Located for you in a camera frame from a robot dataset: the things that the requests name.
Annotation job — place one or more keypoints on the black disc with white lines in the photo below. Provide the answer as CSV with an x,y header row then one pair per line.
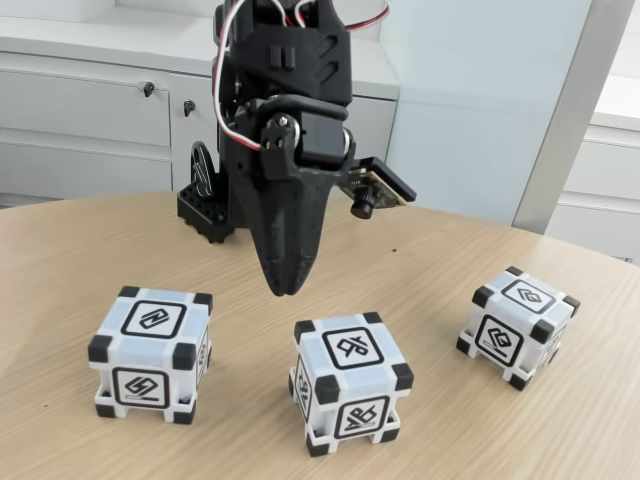
x,y
197,152

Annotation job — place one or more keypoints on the wrist camera module with mount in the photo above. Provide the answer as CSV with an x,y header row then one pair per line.
x,y
385,175

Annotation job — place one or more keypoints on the white cube with X symbol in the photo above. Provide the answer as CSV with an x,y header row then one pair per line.
x,y
352,347

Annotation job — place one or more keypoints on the white cube with diamond symbol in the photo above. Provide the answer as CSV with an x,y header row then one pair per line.
x,y
525,295

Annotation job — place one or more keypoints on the white low cabinet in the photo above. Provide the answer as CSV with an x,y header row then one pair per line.
x,y
605,170

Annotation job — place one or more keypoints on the grey metal frame post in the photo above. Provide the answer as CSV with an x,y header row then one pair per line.
x,y
572,115

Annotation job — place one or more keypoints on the white cube with N symbol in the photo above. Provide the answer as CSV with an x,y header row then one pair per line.
x,y
150,340

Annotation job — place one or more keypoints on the black cabinet key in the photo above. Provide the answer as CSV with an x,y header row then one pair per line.
x,y
148,89
188,107

